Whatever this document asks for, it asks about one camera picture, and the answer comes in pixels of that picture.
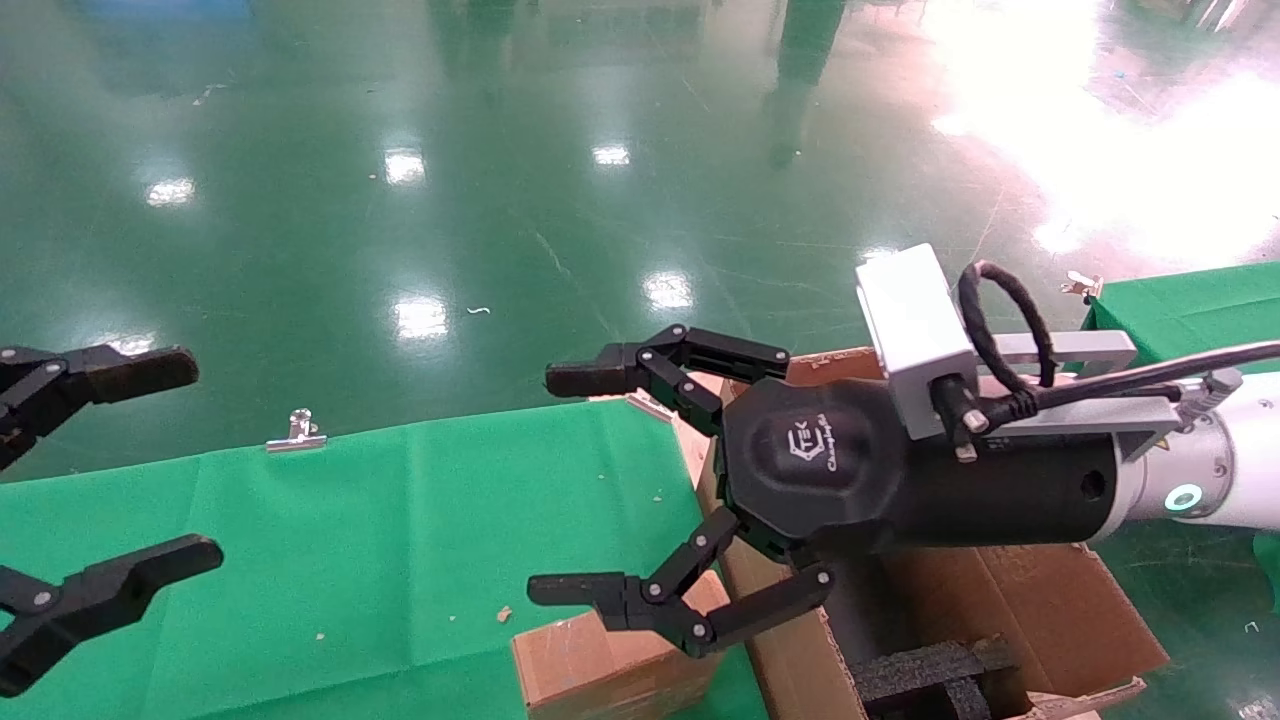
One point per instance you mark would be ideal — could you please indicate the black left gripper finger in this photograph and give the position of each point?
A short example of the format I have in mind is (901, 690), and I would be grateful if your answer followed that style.
(110, 590)
(110, 372)

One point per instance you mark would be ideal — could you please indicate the green table cloth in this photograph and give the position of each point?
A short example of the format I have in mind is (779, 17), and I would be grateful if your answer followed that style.
(400, 550)
(1190, 305)

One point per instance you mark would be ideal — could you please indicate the silver camera mounting bracket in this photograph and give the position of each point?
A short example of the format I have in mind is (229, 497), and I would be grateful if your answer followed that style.
(1080, 350)

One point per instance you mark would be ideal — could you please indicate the black foam insert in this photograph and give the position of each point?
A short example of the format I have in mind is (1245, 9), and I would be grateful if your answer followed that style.
(920, 675)

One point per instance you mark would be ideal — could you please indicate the small brown cardboard box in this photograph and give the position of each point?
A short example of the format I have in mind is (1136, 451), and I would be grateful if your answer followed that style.
(580, 670)

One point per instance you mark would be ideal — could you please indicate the large open cardboard carton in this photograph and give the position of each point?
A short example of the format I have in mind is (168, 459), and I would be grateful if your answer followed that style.
(1060, 610)

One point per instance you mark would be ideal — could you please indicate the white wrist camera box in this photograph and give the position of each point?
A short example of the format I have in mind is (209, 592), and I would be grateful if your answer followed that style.
(915, 330)

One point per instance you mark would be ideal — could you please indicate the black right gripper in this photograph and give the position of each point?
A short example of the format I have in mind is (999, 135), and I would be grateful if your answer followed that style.
(810, 470)

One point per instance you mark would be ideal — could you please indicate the silver binder clip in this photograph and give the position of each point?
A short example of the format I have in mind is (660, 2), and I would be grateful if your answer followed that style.
(652, 407)
(298, 438)
(1082, 287)

